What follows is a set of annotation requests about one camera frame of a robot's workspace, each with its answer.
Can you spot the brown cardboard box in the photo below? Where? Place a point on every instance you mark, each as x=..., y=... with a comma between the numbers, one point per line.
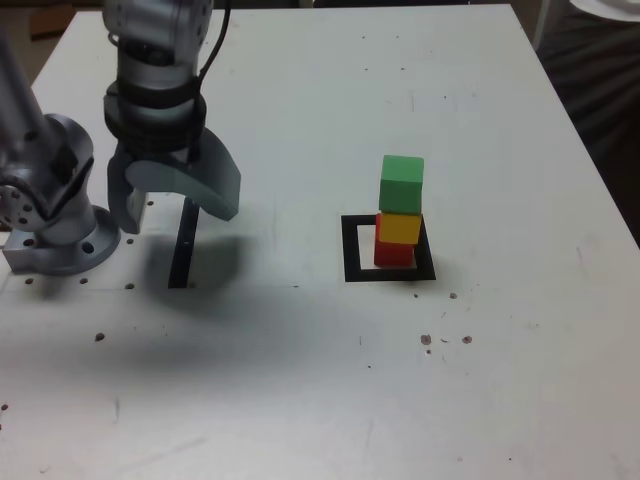
x=50, y=25

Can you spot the red cube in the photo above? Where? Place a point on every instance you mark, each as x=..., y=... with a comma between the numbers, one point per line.
x=392, y=255

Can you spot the black tape strip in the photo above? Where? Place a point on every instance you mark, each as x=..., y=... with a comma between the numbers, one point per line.
x=180, y=260

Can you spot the yellow cube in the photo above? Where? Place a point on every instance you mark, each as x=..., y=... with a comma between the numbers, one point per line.
x=397, y=227

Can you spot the green cube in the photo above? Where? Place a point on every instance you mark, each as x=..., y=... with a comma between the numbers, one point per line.
x=400, y=187

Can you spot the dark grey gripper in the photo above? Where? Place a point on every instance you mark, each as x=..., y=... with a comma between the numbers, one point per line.
x=165, y=156

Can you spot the black tape square outline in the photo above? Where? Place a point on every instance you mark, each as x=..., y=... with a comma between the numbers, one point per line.
x=350, y=250

